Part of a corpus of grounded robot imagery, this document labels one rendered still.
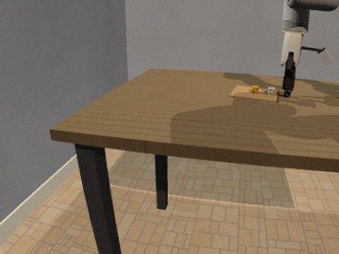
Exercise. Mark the black die with white pips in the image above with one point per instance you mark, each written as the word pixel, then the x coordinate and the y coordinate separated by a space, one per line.
pixel 287 94

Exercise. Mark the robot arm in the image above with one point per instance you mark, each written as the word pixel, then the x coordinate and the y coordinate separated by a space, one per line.
pixel 297 19

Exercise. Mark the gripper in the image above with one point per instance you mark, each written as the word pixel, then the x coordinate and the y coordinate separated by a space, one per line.
pixel 291 46

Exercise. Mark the tan mat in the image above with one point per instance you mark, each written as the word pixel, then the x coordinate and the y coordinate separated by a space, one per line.
pixel 245 92

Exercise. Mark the yellow die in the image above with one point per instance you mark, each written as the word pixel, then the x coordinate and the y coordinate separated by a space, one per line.
pixel 255 89

